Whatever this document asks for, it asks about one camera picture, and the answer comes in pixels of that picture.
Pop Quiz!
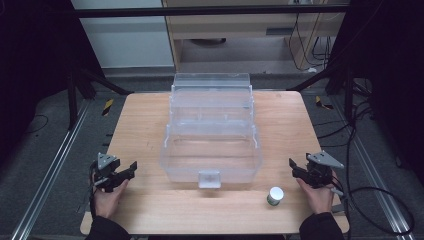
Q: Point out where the light wooden desk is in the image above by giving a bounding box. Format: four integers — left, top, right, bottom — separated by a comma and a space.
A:
161, 0, 348, 73

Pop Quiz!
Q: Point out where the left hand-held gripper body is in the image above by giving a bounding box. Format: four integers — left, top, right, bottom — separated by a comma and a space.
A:
91, 152, 123, 194

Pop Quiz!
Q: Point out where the long black floor cable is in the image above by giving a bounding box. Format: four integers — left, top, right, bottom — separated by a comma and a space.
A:
314, 96, 416, 236

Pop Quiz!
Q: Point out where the small green jar white lid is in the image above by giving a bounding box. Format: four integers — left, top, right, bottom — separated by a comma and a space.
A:
266, 186, 286, 207

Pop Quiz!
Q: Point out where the clear plastic tiered storage box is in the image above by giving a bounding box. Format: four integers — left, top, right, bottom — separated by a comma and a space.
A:
158, 72, 264, 190

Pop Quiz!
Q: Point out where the white cabinet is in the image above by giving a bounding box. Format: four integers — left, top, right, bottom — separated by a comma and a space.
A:
70, 0, 176, 70

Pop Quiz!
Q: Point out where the black horizontal bar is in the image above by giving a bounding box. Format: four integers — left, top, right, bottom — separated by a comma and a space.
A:
71, 4, 352, 19

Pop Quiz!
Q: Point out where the black metal stand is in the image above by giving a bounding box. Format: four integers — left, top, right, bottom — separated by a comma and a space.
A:
65, 59, 135, 132
285, 61, 356, 125

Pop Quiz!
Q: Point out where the person's left hand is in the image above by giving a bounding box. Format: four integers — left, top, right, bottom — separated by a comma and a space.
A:
92, 177, 131, 220

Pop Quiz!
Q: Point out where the thin black floor cable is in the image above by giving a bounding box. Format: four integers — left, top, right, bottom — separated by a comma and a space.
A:
25, 113, 50, 135

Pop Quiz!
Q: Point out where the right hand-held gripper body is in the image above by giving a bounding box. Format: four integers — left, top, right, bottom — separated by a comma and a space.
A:
303, 150, 345, 190

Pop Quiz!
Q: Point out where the black curtain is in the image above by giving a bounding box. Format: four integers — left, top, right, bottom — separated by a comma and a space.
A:
0, 0, 105, 164
328, 0, 424, 188

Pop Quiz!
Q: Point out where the yellow black tape strip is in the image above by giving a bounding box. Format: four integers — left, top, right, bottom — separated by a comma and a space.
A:
314, 95, 335, 111
101, 98, 115, 117

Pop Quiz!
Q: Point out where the bundle of hanging black cables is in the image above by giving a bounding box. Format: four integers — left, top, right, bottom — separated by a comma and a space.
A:
287, 12, 336, 73

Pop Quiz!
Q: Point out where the person's right hand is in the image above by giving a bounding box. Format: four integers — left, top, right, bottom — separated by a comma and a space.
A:
296, 177, 336, 215

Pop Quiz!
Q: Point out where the right hand-held gripper cable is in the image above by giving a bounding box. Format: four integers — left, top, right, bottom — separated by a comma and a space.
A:
328, 173, 351, 240

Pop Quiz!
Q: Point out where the aluminium floor rail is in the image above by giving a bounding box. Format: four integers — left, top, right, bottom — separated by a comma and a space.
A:
9, 98, 92, 240
329, 95, 415, 240

